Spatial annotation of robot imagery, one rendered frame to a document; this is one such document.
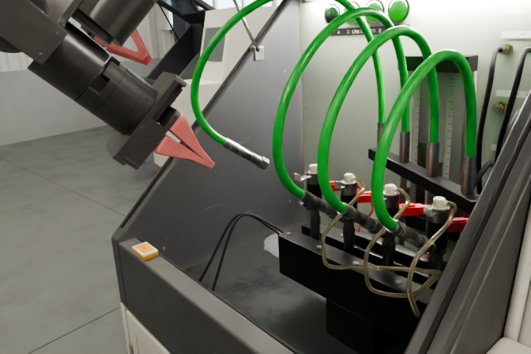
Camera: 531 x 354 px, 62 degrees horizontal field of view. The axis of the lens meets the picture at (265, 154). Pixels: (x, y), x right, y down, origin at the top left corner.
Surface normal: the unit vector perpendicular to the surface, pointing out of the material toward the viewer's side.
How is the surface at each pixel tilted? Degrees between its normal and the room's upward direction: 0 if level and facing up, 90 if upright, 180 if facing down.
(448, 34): 90
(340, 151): 90
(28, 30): 107
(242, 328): 0
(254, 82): 90
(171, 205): 90
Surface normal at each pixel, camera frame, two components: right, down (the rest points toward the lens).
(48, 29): 0.69, 0.43
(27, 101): 0.73, 0.15
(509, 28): -0.76, 0.21
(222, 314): -0.05, -0.96
